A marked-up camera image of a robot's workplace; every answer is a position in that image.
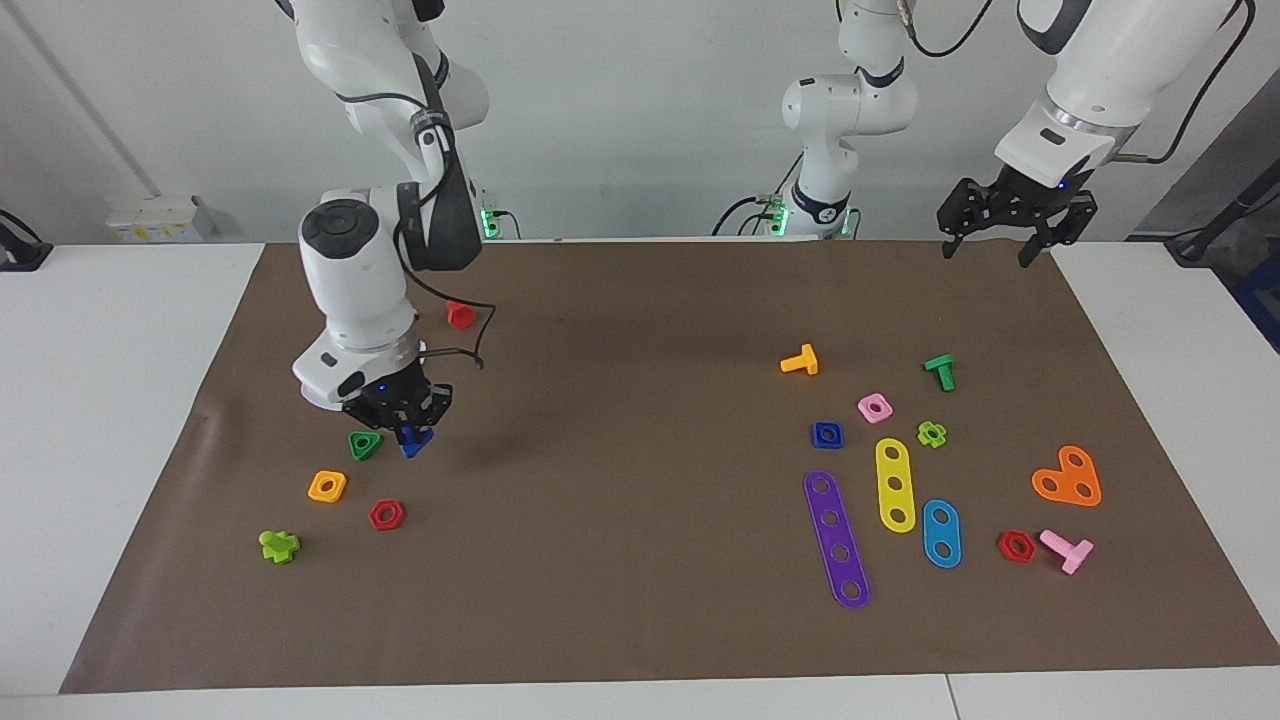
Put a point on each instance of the yellow three-hole strip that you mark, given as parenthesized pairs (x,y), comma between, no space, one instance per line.
(893,470)

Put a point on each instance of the blue two-hole strip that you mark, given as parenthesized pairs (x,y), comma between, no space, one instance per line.
(941,534)

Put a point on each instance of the blue crate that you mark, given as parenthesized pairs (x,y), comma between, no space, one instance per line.
(1265,300)

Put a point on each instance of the yellow-orange plastic screw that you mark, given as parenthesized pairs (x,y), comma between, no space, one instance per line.
(800,361)

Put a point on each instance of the pink square plastic nut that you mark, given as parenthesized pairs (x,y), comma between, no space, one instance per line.
(875,419)

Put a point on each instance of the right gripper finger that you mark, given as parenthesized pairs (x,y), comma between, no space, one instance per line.
(438,405)
(385,425)

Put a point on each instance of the green triangle plastic nut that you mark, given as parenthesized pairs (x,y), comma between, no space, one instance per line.
(366,455)

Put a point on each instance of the red hexagon plastic nut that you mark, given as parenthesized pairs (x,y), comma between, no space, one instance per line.
(386,526)
(1016,558)

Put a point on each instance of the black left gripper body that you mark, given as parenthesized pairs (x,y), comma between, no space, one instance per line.
(1025,198)

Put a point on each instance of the black stand leg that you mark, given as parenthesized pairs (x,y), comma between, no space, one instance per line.
(1215,225)

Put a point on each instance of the purple four-hole strip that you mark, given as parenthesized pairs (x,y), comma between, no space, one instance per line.
(825,503)

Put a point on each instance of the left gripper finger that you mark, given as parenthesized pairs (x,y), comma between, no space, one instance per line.
(965,210)
(1070,215)

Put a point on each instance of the black table clamp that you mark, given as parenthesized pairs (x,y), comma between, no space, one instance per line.
(20,255)

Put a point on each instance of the brown table mat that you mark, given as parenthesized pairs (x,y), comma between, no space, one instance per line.
(600,560)

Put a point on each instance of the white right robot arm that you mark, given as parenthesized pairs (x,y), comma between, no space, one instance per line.
(350,270)

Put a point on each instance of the blue plastic screw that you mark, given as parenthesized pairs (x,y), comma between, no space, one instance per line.
(412,447)

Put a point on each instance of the lime cross-shaped plastic nut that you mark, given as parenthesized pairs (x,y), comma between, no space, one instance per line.
(923,436)

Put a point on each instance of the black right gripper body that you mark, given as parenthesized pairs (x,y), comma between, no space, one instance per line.
(395,400)

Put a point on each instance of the orange square plastic nut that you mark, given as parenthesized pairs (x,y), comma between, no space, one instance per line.
(327,498)

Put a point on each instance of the blue square plastic nut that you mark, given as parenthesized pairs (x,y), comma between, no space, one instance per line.
(827,445)

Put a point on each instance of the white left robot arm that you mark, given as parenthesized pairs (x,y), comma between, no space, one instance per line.
(1110,60)

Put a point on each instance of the lime green plastic screw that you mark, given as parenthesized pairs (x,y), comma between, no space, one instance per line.
(278,546)

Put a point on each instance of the red plastic screw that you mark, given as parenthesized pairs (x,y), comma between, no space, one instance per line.
(460,314)

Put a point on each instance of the pink plastic screw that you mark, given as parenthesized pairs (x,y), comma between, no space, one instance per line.
(1067,549)

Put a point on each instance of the orange heart-shaped plate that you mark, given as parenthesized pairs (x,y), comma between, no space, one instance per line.
(1068,478)

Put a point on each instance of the dark green plastic screw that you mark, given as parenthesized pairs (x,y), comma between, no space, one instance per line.
(941,371)

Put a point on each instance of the white power strip box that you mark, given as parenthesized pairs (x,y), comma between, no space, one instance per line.
(155,220)

